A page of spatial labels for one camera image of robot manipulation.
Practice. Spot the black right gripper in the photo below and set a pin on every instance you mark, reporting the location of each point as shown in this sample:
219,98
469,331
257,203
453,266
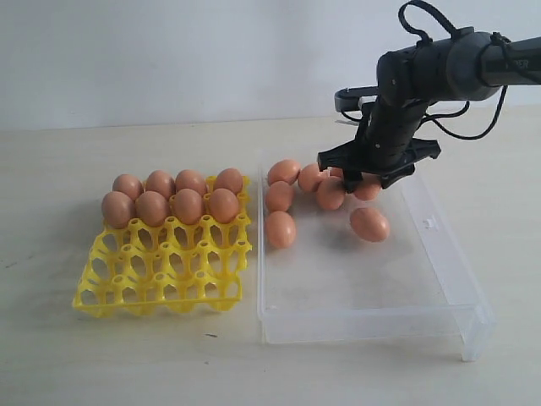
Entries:
383,145

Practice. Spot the brown egg mid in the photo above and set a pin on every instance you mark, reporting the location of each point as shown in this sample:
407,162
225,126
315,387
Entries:
368,189

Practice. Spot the brown egg slot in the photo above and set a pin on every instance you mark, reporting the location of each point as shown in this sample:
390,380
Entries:
161,182
229,178
129,185
191,179

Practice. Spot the brown egg column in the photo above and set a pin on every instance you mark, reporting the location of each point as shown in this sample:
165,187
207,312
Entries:
152,208

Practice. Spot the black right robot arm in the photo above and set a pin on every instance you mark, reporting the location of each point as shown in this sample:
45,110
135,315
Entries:
468,67

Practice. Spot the clear plastic bin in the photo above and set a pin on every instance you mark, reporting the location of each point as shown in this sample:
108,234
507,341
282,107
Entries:
332,286

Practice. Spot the yellow plastic egg tray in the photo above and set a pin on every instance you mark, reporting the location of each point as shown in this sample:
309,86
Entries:
177,266

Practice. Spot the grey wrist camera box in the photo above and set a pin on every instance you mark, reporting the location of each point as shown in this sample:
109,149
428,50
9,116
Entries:
350,99

